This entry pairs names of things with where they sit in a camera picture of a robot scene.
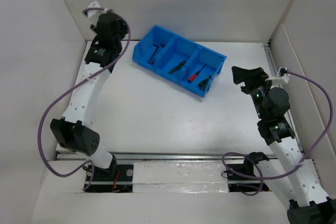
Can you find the green-handled cutting pliers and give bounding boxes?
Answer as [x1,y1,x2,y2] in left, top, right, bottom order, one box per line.
[168,60,186,74]

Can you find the aluminium front rail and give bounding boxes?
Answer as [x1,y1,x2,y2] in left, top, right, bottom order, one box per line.
[56,151,278,162]

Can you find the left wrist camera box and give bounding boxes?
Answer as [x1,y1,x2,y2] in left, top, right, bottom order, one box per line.
[82,0,106,19]

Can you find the large green-handled screwdriver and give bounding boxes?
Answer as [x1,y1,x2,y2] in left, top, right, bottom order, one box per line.
[198,82,208,91]

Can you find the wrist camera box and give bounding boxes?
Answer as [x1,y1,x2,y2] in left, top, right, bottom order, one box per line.
[82,0,106,19]
[266,67,290,85]

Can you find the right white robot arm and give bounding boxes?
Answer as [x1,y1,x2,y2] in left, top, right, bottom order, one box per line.
[232,66,335,223]

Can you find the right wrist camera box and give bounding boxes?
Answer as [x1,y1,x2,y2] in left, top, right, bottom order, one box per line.
[266,67,290,85]

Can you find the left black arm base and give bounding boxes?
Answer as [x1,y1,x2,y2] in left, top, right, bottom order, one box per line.
[83,163,134,193]

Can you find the blue three-compartment plastic bin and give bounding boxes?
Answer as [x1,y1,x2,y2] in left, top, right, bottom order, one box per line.
[132,25,227,98]

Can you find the aluminium side rail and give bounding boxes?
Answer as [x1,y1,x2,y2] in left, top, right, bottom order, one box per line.
[264,45,279,77]

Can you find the red-handled screwdriver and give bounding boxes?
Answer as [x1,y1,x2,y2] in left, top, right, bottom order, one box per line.
[187,65,206,83]

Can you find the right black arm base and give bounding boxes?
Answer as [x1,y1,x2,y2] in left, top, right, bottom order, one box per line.
[221,152,269,194]

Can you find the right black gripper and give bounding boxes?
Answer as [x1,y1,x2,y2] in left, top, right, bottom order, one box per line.
[232,65,275,119]

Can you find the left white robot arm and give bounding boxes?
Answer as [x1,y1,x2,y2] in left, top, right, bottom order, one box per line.
[50,10,129,180]

